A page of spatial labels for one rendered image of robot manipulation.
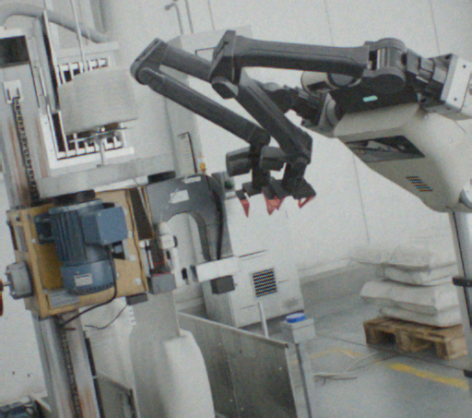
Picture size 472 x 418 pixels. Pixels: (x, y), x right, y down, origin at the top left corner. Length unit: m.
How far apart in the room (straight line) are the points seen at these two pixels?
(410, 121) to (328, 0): 5.61
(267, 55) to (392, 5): 6.07
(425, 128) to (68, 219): 0.98
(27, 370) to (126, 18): 2.22
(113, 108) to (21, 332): 3.10
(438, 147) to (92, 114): 0.95
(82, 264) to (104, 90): 0.48
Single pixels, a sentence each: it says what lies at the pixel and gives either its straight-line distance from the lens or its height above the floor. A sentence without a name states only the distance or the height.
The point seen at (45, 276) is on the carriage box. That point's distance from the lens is 2.84.
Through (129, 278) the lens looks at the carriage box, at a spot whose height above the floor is 1.08.
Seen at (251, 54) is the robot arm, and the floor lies 1.61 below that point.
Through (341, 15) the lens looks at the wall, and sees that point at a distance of 7.97.
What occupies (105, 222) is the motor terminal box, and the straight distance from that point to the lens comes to 2.60.
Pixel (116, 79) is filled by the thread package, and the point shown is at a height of 1.65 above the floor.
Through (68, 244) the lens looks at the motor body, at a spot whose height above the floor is 1.23.
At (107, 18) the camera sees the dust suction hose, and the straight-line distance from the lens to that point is 6.03.
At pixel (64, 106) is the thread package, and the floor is 1.61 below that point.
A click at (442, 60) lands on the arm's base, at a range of 2.27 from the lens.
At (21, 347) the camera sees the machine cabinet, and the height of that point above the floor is 0.48.
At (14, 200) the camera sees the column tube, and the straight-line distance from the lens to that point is 2.88.
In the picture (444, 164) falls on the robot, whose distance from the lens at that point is 2.43.
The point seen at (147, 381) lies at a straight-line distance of 3.35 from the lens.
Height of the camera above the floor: 1.45
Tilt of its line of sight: 3 degrees down
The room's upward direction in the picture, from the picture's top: 11 degrees counter-clockwise
